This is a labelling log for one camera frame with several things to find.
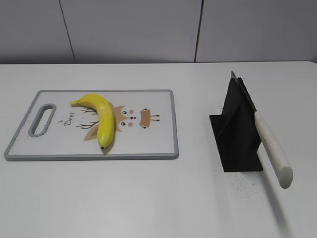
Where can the white-handled knife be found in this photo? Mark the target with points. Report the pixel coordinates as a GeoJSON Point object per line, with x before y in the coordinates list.
{"type": "Point", "coordinates": [279, 162]}

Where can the yellow plastic banana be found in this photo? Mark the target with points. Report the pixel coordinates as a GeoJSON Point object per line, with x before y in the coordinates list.
{"type": "Point", "coordinates": [106, 129]}

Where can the white grey-rimmed cutting board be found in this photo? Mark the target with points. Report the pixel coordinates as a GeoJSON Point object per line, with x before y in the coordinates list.
{"type": "Point", "coordinates": [53, 130]}

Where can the black knife stand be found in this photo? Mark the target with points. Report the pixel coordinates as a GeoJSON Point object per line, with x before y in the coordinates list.
{"type": "Point", "coordinates": [235, 131]}

